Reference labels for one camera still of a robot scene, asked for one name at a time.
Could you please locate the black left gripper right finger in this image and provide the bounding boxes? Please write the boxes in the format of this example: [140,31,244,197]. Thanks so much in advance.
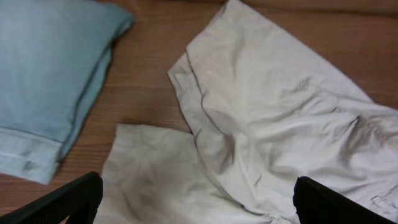
[293,176,394,224]

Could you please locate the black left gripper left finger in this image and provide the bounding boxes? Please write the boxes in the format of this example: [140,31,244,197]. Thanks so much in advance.
[1,172,103,224]

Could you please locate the beige khaki shorts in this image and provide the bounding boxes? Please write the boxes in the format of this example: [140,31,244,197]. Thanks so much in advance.
[95,1,397,223]

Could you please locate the folded light blue denim shorts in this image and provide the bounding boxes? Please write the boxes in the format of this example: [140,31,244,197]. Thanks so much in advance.
[1,0,134,184]

